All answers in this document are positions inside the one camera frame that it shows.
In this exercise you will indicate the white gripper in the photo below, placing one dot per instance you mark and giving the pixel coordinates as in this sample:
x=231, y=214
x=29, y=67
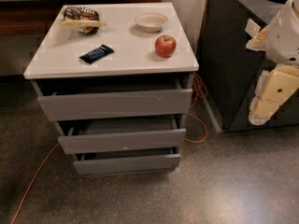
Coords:
x=284, y=39

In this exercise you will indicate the red apple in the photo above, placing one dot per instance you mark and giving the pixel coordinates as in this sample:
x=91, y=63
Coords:
x=165, y=45

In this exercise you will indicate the grey top drawer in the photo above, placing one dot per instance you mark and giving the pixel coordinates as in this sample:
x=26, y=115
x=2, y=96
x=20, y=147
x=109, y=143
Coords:
x=151, y=99

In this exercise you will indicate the grey drawer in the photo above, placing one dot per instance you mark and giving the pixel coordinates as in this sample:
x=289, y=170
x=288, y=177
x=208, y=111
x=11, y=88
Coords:
x=128, y=161
x=123, y=134
x=151, y=99

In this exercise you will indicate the grey bottom drawer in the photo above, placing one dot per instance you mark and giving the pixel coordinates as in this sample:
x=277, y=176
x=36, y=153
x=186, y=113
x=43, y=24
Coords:
x=128, y=161

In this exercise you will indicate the white grey drawer cabinet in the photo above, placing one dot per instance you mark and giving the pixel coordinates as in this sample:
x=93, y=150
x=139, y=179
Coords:
x=57, y=67

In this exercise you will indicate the grey middle drawer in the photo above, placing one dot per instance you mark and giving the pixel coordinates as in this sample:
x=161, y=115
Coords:
x=123, y=134

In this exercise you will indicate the white label on bin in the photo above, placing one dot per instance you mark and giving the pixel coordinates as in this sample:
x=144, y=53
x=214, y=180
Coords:
x=252, y=28

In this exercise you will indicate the black trash bin cabinet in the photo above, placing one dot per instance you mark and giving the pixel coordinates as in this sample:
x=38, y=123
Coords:
x=229, y=69

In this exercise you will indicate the white paper bowl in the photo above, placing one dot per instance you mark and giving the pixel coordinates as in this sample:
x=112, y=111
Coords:
x=151, y=22

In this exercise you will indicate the dark blue snack bar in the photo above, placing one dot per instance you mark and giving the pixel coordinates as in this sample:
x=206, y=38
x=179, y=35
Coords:
x=96, y=54

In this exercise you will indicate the brown chip bag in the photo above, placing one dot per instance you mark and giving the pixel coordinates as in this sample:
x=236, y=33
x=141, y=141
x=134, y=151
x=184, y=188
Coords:
x=84, y=18

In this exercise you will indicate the dark wooden bench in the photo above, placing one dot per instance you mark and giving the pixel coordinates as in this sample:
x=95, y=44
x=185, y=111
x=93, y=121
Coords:
x=36, y=17

